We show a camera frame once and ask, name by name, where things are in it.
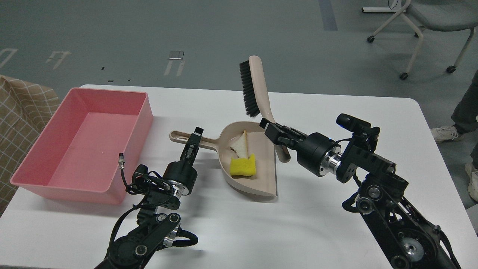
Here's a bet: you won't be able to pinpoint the beige hand brush black bristles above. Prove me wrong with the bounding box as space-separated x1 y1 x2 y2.
239 55 291 163

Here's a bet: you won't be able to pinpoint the silver floor outlet plate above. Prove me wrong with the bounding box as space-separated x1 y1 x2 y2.
168 50 184 60

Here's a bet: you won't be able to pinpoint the grey office chair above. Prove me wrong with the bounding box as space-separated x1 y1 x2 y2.
367 0 478 80

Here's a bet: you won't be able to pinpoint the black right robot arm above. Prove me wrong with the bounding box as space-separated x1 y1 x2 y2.
260 114 460 269

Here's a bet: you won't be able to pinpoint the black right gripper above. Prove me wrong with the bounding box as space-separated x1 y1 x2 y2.
259 118 341 177

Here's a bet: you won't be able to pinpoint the triangular bread slice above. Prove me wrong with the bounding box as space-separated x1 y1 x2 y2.
229 130 249 159

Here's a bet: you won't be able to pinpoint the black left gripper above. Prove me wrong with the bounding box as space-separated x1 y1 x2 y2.
162 127 204 197

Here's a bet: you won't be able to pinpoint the yellow sponge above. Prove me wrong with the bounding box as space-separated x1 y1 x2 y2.
229 154 257 176

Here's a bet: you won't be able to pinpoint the pink plastic bin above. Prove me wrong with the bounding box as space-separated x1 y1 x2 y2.
10 87 153 204

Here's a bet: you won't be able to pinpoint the beige plastic dustpan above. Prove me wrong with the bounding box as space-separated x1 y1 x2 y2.
169 121 278 198

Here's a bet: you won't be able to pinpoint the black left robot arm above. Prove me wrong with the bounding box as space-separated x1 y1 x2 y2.
97 127 203 269

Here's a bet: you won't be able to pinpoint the beige checkered cloth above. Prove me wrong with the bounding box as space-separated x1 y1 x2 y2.
0 75 60 214

